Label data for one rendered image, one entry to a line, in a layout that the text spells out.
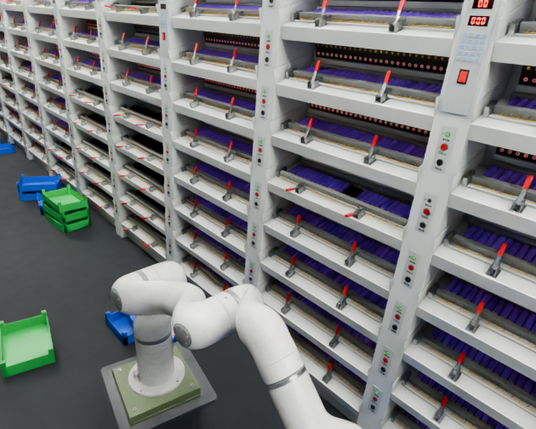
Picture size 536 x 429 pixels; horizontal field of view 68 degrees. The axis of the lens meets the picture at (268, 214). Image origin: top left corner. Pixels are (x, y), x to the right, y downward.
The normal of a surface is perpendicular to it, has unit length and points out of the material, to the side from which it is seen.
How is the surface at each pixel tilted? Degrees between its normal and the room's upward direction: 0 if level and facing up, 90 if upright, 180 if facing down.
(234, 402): 0
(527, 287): 17
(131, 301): 83
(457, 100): 90
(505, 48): 107
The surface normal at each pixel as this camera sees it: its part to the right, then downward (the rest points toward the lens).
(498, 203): -0.13, -0.80
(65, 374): 0.08, -0.90
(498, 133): -0.71, 0.49
